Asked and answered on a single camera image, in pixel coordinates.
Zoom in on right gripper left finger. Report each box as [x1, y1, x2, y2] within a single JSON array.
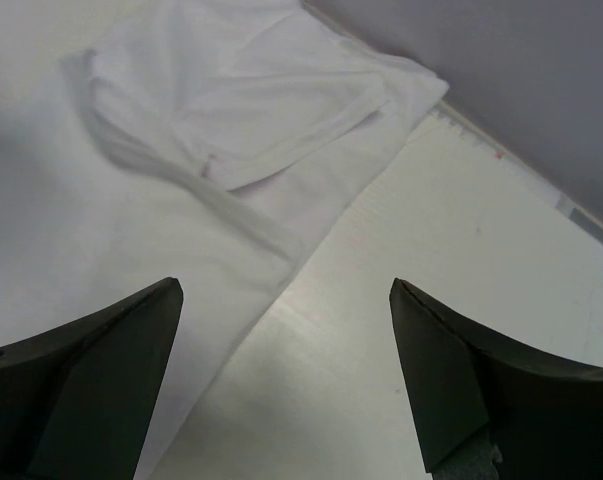
[[0, 278, 183, 479]]

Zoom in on white t shirt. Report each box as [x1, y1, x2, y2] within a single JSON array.
[[0, 1, 448, 479]]

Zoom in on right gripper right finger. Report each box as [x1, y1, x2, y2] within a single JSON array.
[[389, 279, 603, 479]]

